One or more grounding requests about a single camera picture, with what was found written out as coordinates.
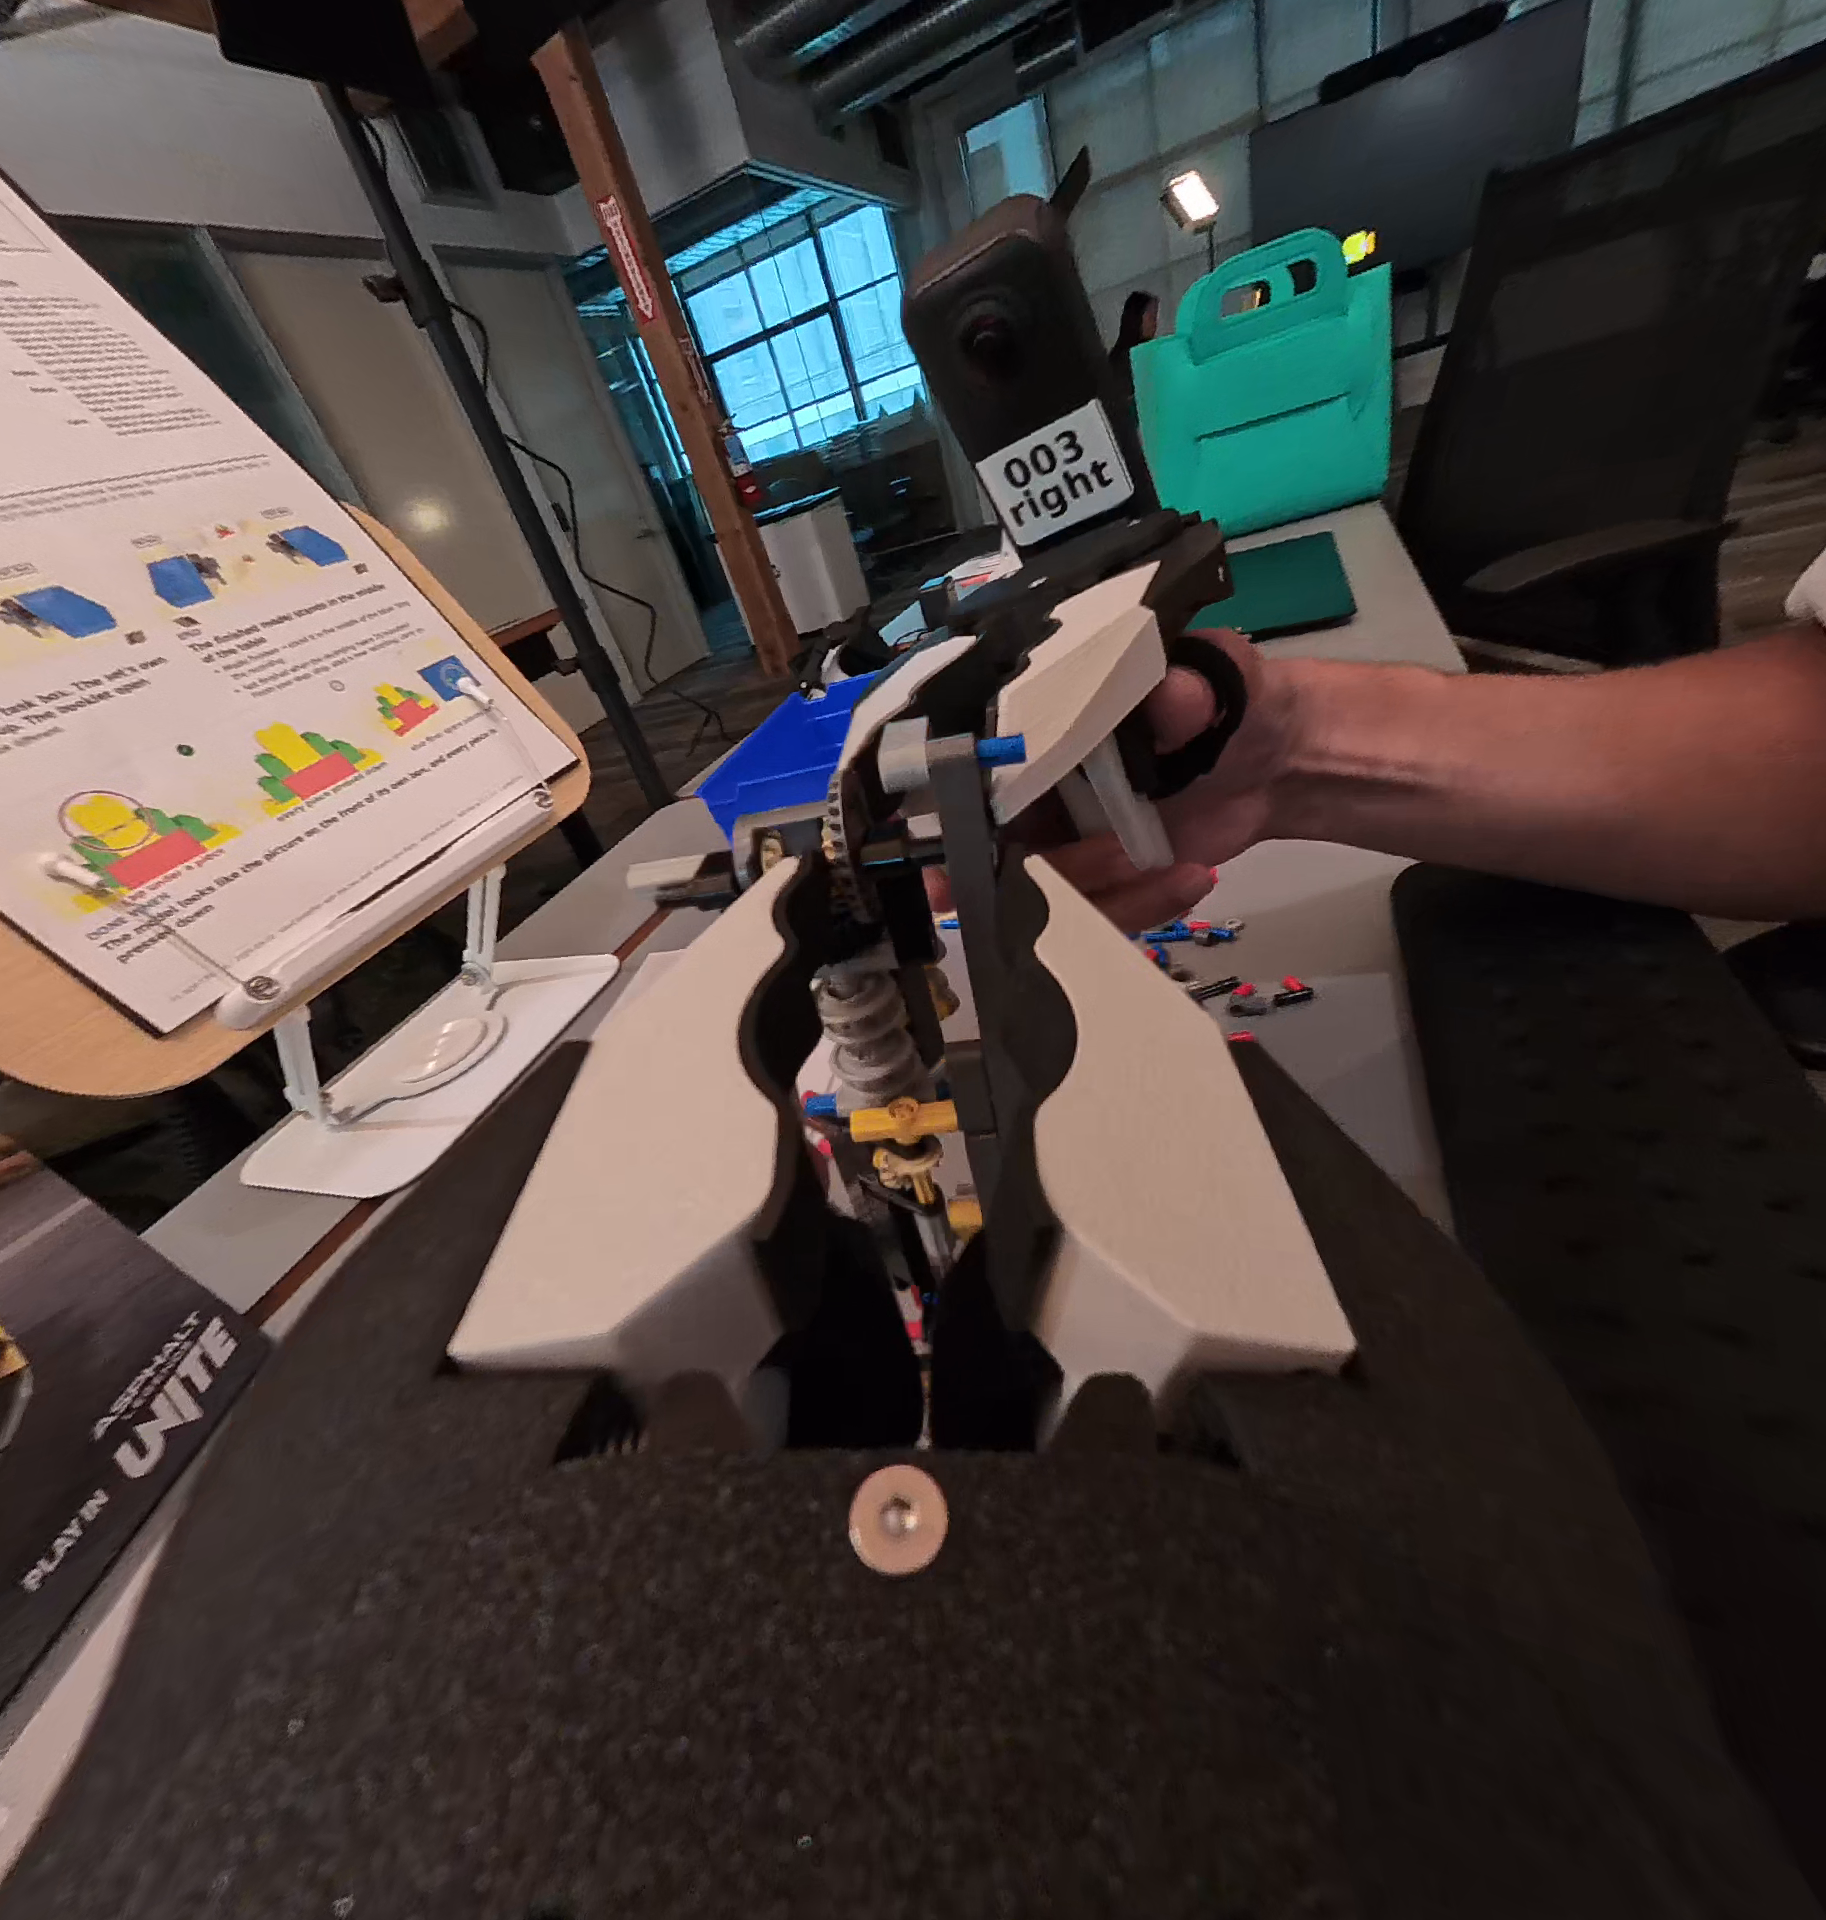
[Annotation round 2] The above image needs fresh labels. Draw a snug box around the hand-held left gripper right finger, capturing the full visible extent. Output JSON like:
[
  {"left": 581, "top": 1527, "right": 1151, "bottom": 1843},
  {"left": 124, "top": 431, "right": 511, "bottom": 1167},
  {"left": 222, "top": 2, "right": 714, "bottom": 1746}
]
[{"left": 995, "top": 852, "right": 1365, "bottom": 1452}]

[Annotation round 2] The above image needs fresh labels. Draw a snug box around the black mesh office chair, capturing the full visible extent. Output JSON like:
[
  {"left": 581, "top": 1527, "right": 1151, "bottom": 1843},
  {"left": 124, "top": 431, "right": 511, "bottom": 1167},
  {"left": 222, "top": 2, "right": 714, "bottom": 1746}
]
[{"left": 1396, "top": 30, "right": 1826, "bottom": 672}]

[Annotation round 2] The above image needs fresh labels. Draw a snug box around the black perforated pad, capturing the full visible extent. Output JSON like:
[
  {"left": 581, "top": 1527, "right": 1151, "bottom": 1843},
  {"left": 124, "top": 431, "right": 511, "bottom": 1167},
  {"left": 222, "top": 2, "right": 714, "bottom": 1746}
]
[{"left": 1391, "top": 861, "right": 1826, "bottom": 1920}]

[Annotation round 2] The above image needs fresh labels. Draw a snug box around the black monitor screen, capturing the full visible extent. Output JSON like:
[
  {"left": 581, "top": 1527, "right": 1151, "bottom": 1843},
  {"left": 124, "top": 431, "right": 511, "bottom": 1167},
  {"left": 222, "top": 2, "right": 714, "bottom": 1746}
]
[{"left": 1249, "top": 0, "right": 1592, "bottom": 288}]

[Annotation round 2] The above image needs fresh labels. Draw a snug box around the black tripod pole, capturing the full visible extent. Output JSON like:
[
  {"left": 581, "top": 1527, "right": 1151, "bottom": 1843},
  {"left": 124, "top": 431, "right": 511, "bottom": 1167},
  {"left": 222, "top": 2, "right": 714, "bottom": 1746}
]
[{"left": 320, "top": 75, "right": 677, "bottom": 813}]

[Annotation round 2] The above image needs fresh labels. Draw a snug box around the teal tote bag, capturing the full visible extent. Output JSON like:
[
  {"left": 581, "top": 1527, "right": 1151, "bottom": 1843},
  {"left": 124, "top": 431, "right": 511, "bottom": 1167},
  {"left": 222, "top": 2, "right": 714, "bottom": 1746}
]
[{"left": 1129, "top": 224, "right": 1396, "bottom": 538}]

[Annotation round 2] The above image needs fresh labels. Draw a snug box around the person's right hand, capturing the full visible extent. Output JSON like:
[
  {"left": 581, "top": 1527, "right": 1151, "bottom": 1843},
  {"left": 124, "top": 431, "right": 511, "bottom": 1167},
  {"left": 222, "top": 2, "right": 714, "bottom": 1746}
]
[{"left": 926, "top": 629, "right": 1307, "bottom": 943}]

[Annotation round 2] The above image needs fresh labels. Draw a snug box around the toy car set box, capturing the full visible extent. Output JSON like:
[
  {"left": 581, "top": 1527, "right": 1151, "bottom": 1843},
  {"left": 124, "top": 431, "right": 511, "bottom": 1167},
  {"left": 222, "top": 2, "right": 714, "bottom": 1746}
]
[{"left": 0, "top": 1101, "right": 277, "bottom": 1773}]

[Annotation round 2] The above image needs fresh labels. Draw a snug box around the white cabinet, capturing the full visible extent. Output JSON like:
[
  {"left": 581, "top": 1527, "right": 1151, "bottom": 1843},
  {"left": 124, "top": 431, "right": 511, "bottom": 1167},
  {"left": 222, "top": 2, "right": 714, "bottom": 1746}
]
[{"left": 764, "top": 493, "right": 873, "bottom": 634}]

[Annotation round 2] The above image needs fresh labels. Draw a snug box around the laminated instruction sheet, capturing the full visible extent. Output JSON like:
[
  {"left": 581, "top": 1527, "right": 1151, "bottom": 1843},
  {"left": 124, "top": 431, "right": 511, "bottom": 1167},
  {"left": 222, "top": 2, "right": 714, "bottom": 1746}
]
[{"left": 0, "top": 126, "right": 581, "bottom": 1037}]

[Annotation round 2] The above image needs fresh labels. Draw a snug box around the dark green mat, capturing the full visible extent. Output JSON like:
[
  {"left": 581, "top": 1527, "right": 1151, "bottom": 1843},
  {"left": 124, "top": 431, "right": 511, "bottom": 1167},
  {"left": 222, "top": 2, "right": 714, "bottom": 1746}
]
[{"left": 1183, "top": 532, "right": 1361, "bottom": 639}]

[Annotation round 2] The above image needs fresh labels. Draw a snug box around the wooden post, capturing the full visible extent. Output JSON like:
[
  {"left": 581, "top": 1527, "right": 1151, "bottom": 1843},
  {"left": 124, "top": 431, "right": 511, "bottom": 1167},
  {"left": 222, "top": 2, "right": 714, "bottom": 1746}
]
[{"left": 529, "top": 30, "right": 803, "bottom": 680}]

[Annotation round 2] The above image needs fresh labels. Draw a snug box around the instruction sheet on stand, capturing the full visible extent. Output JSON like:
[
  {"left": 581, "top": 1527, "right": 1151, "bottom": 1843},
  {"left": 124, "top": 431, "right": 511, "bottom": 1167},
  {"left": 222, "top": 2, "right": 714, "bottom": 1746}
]
[{"left": 0, "top": 126, "right": 591, "bottom": 1100}]

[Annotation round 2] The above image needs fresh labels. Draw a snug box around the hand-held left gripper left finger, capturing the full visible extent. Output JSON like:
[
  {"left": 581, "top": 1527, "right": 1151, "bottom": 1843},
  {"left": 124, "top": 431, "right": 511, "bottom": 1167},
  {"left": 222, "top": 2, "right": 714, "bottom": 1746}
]
[{"left": 446, "top": 855, "right": 861, "bottom": 1448}]

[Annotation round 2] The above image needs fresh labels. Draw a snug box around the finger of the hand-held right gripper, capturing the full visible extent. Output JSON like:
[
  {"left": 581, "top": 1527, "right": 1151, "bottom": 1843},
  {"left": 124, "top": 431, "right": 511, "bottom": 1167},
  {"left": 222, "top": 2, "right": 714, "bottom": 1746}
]
[
  {"left": 827, "top": 637, "right": 988, "bottom": 844},
  {"left": 986, "top": 561, "right": 1171, "bottom": 829}
]

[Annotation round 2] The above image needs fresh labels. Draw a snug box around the person's right forearm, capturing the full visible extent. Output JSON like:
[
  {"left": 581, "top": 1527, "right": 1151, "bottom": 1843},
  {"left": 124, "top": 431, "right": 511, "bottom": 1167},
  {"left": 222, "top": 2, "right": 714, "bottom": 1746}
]
[{"left": 1273, "top": 622, "right": 1826, "bottom": 924}]

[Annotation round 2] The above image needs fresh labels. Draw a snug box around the blue plastic bin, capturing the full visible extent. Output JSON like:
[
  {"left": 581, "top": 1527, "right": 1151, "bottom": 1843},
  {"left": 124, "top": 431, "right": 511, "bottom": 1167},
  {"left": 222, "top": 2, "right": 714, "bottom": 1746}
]
[{"left": 694, "top": 667, "right": 893, "bottom": 843}]

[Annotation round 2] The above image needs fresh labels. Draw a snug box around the brick-built car chassis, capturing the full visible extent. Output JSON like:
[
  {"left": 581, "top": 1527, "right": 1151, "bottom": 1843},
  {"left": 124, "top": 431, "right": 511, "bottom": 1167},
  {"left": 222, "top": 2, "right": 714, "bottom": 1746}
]
[{"left": 628, "top": 717, "right": 1031, "bottom": 1353}]

